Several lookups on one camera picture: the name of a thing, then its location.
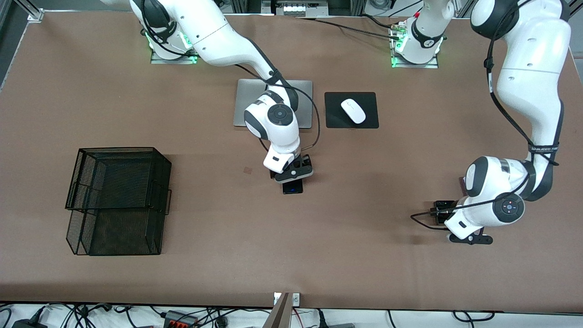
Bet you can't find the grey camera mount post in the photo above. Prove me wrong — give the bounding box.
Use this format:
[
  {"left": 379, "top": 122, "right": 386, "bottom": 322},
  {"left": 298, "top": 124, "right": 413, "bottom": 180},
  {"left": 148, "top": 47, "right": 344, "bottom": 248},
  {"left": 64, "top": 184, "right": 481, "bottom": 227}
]
[{"left": 263, "top": 292, "right": 301, "bottom": 328}]

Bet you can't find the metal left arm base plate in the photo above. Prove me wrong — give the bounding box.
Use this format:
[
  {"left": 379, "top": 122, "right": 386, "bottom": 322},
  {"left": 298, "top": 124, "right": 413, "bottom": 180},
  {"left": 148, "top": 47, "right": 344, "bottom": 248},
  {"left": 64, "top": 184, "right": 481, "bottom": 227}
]
[{"left": 390, "top": 20, "right": 439, "bottom": 69}]

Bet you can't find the silver closed laptop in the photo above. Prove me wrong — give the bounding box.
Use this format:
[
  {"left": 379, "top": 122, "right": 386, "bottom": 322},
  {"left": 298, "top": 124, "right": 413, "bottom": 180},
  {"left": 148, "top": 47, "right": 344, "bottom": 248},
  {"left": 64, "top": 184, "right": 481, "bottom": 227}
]
[{"left": 233, "top": 79, "right": 314, "bottom": 129}]

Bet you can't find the aluminium frame profile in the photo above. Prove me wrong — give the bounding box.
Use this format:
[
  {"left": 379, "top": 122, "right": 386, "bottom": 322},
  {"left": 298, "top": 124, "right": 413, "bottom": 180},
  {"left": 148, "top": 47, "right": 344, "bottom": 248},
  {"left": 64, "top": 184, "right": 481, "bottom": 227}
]
[{"left": 13, "top": 0, "right": 44, "bottom": 22}]

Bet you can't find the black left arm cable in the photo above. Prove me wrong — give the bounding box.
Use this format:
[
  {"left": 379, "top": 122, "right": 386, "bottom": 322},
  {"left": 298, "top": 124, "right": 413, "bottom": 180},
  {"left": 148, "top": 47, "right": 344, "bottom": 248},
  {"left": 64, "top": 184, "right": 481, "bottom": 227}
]
[{"left": 410, "top": 0, "right": 562, "bottom": 231}]

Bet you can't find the black mouse pad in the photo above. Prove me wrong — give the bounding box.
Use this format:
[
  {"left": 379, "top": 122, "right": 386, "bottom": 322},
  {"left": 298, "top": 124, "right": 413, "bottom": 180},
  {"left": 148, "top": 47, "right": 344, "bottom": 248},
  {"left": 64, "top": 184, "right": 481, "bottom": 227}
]
[{"left": 324, "top": 92, "right": 379, "bottom": 129}]

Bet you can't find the black orange power strip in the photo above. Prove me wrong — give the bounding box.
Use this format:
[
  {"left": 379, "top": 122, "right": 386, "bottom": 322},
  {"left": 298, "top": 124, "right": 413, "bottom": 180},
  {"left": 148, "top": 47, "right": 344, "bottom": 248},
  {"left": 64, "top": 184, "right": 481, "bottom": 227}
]
[{"left": 164, "top": 310, "right": 199, "bottom": 328}]

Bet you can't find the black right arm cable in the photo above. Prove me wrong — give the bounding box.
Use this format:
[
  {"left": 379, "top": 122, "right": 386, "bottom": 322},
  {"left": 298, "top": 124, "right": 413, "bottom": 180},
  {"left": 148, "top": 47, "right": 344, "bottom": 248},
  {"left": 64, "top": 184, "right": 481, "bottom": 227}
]
[{"left": 235, "top": 64, "right": 321, "bottom": 154}]

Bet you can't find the white computer mouse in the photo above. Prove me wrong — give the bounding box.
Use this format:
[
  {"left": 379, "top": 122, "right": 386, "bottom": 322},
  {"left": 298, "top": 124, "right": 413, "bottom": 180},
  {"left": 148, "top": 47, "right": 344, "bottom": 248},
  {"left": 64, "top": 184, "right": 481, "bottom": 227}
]
[{"left": 341, "top": 98, "right": 366, "bottom": 124}]

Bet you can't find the white power strip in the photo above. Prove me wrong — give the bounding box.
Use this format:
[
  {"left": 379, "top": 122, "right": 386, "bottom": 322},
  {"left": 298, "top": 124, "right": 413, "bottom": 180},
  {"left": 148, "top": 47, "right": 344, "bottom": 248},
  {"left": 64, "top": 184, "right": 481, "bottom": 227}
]
[{"left": 262, "top": 0, "right": 329, "bottom": 17}]

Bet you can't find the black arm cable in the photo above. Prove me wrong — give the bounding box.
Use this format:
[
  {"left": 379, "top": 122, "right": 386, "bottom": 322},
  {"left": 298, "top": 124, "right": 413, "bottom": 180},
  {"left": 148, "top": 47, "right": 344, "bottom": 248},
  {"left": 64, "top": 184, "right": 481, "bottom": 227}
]
[
  {"left": 410, "top": 0, "right": 562, "bottom": 231},
  {"left": 235, "top": 64, "right": 321, "bottom": 154}
]

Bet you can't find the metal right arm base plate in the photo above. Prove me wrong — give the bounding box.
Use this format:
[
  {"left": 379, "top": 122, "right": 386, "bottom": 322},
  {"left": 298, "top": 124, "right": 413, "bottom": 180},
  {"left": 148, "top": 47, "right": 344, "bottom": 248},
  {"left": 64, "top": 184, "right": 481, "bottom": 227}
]
[{"left": 150, "top": 48, "right": 199, "bottom": 65}]

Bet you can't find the black mesh two-tier tray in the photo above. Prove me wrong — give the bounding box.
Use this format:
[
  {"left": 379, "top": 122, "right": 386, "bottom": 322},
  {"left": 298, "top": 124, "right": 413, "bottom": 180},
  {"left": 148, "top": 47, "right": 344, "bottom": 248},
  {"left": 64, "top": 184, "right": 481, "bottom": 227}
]
[{"left": 65, "top": 147, "right": 173, "bottom": 256}]

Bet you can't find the black power cable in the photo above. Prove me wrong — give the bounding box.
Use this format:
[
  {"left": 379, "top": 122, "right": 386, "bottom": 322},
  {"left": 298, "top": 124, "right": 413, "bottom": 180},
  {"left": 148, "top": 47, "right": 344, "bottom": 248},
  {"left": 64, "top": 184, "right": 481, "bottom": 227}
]
[
  {"left": 295, "top": 16, "right": 401, "bottom": 41},
  {"left": 360, "top": 14, "right": 395, "bottom": 29}
]

